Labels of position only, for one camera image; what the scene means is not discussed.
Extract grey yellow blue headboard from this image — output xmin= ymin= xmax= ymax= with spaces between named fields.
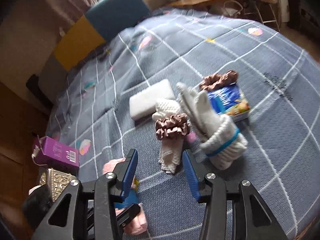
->
xmin=37 ymin=0 xmax=152 ymax=98

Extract grey checked quilt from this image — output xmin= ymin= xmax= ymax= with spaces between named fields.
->
xmin=45 ymin=7 xmax=320 ymax=240

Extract dark blurred object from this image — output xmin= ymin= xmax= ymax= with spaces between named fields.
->
xmin=22 ymin=184 xmax=54 ymax=220

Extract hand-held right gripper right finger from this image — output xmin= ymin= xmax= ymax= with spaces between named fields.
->
xmin=182 ymin=150 xmax=288 ymax=240

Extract gold embossed tissue box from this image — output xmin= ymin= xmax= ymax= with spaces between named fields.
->
xmin=37 ymin=169 xmax=78 ymax=203

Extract white knit gloves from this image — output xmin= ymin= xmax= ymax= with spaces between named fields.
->
xmin=176 ymin=82 xmax=248 ymax=170

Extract wooden wardrobe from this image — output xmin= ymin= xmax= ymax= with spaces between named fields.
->
xmin=0 ymin=80 xmax=50 ymax=230

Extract pink fuzzy item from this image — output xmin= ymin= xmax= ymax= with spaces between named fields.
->
xmin=104 ymin=157 xmax=148 ymax=236

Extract white cabinet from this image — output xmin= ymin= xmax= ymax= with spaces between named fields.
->
xmin=276 ymin=0 xmax=292 ymax=23

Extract brown scrunchie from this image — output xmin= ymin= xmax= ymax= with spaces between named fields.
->
xmin=155 ymin=113 xmax=188 ymax=140
xmin=199 ymin=70 xmax=239 ymax=92

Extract white tissue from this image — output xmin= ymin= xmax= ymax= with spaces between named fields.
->
xmin=28 ymin=185 xmax=42 ymax=196

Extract white foam block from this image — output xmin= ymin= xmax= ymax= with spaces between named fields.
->
xmin=129 ymin=79 xmax=176 ymax=120

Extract purple tissue box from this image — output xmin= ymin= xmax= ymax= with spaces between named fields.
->
xmin=32 ymin=135 xmax=80 ymax=173

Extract white bag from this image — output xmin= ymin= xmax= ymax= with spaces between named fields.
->
xmin=222 ymin=0 xmax=242 ymax=18

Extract cream waffle towel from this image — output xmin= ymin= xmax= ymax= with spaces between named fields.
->
xmin=152 ymin=99 xmax=188 ymax=175

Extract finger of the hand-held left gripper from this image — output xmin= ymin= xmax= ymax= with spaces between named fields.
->
xmin=114 ymin=190 xmax=139 ymax=210
xmin=115 ymin=204 xmax=141 ymax=228

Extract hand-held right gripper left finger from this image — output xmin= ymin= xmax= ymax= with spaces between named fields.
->
xmin=31 ymin=149 xmax=139 ymax=240

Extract blue tissue packet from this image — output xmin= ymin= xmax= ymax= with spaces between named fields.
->
xmin=205 ymin=84 xmax=251 ymax=122

